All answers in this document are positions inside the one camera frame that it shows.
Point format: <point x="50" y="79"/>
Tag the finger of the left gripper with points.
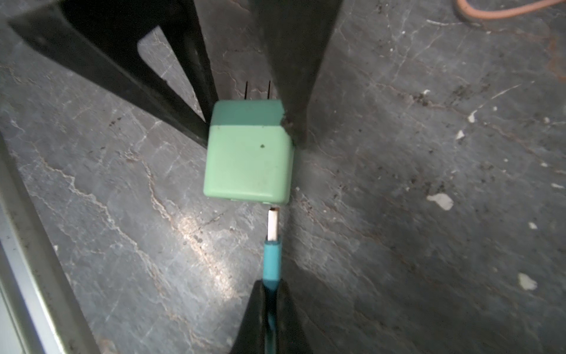
<point x="295" y="35"/>
<point x="98" y="40"/>

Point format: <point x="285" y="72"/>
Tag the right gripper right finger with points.
<point x="291" y="337"/>

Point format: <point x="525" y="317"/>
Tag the green charger plug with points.
<point x="249" y="154"/>

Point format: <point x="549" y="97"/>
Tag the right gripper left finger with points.
<point x="250" y="338"/>

